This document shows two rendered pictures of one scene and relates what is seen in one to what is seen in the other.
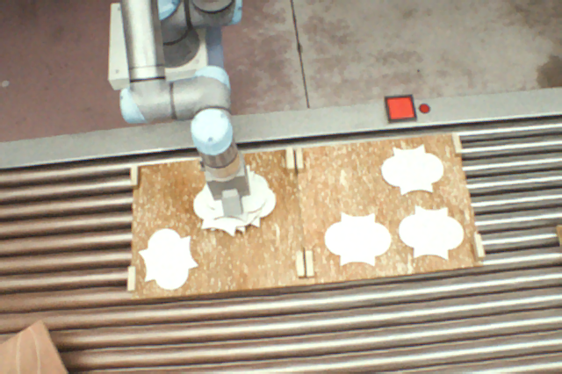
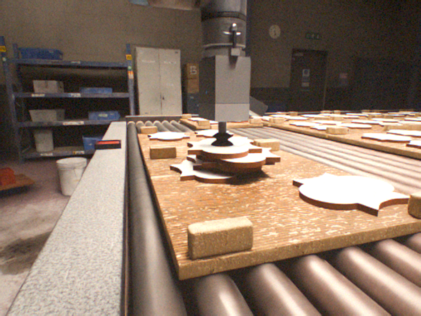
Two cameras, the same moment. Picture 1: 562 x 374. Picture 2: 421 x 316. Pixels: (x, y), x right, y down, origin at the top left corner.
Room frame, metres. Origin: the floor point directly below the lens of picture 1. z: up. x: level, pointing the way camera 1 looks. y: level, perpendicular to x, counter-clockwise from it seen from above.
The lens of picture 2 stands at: (0.79, 0.56, 1.08)
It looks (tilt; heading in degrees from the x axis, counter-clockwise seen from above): 13 degrees down; 248
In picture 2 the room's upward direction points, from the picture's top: straight up
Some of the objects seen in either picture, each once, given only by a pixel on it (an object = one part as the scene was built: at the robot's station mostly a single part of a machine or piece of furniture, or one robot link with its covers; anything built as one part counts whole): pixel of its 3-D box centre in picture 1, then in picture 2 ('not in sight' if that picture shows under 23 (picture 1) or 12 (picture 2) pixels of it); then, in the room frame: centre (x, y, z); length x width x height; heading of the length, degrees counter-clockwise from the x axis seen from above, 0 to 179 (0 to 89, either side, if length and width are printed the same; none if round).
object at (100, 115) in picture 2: not in sight; (104, 115); (0.73, -4.73, 0.72); 0.50 x 0.38 x 0.16; 170
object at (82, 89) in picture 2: not in sight; (95, 91); (0.84, -4.68, 1.14); 0.50 x 0.38 x 0.11; 6
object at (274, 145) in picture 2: (300, 265); (268, 145); (0.40, -0.01, 0.95); 0.06 x 0.02 x 0.03; 176
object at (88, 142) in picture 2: not in sight; (101, 141); (0.82, -4.73, 0.25); 0.62 x 0.42 x 0.22; 5
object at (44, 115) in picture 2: not in sight; (48, 115); (1.61, -4.74, 0.74); 0.44 x 0.36 x 0.20; 163
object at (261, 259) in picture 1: (214, 222); (255, 181); (0.55, 0.17, 0.93); 0.41 x 0.35 x 0.02; 86
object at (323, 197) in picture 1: (385, 205); (197, 143); (0.52, -0.24, 0.93); 0.41 x 0.35 x 0.02; 85
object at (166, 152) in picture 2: (290, 160); (163, 152); (0.67, -0.03, 0.95); 0.06 x 0.02 x 0.03; 176
